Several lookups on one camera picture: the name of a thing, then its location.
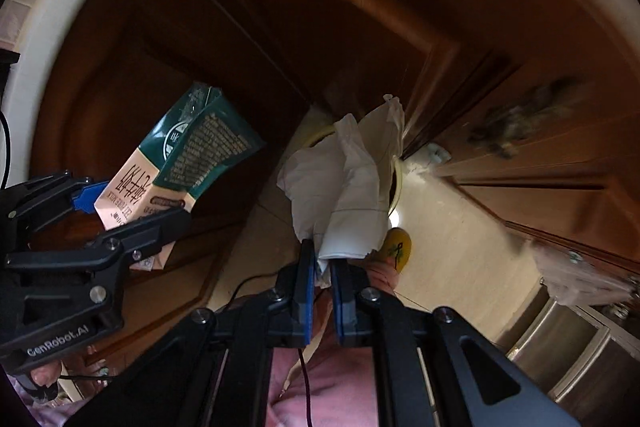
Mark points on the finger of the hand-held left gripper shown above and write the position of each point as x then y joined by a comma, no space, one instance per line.
145,232
87,197

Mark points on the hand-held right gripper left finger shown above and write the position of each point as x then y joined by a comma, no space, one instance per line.
308,297

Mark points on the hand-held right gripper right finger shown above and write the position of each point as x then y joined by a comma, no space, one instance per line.
342,307

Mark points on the green and white milk carton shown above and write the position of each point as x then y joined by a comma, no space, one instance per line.
200,147

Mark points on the white tissue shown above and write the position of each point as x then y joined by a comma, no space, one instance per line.
345,187

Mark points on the round cream-rimmed bin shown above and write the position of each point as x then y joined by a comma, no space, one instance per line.
399,189

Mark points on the person's left hand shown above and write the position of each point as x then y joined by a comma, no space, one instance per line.
42,375

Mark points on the person's left leg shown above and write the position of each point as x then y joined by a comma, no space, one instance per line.
340,382

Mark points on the yellow slipper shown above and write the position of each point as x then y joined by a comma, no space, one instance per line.
397,247

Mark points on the brown wooden door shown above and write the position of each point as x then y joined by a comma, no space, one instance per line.
150,32
550,187
375,7

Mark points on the pale blue door stopper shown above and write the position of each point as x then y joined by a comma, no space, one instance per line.
436,153

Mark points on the clear plastic bag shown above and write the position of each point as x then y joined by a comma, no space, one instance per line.
575,277

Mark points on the grey fluffy duster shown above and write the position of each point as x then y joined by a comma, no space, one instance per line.
525,117

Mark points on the silver metal frame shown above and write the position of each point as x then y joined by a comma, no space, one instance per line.
560,342

